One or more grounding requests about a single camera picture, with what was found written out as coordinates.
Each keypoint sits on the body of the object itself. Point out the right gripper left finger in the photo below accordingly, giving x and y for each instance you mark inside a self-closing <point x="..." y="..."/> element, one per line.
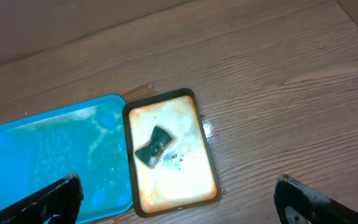
<point x="58" y="202"/>

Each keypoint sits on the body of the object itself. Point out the black tray with soapy water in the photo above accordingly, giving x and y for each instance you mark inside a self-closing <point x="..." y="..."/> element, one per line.
<point x="185" y="175"/>

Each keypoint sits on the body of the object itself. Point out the teal plastic tray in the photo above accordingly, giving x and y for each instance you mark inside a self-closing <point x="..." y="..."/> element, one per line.
<point x="86" y="139"/>

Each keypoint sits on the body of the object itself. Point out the green yellow sponge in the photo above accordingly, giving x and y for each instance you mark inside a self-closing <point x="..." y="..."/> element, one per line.
<point x="150" y="153"/>

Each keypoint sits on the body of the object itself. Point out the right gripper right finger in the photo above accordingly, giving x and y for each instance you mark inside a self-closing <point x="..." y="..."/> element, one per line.
<point x="296" y="202"/>

